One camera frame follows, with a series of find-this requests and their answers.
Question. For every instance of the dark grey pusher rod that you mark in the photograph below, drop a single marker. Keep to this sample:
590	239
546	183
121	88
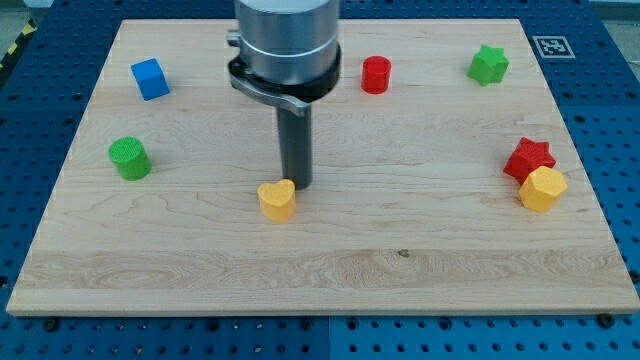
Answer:
295	143

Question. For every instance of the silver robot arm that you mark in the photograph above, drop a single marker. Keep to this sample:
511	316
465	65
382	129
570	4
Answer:
264	16

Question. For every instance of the yellow heart block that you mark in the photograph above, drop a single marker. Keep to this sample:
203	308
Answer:
277	200

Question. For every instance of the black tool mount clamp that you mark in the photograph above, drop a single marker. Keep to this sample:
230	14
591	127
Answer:
287	69

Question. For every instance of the green star block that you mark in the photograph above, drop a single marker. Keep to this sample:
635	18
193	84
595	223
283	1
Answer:
488	65

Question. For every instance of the white fiducial marker tag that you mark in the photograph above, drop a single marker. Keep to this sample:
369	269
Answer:
553	47

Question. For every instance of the yellow hexagon block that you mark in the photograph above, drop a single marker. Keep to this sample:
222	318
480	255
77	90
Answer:
542	188

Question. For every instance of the red star block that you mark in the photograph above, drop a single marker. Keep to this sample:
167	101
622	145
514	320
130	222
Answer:
527	157

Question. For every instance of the red cylinder block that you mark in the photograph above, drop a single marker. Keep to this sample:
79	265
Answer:
376	72

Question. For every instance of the wooden board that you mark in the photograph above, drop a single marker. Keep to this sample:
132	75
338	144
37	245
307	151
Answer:
409	211

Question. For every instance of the blue cube block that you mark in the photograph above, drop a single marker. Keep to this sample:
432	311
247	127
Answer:
150	79

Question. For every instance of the green cylinder block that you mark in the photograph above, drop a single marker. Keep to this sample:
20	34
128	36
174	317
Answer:
130	159

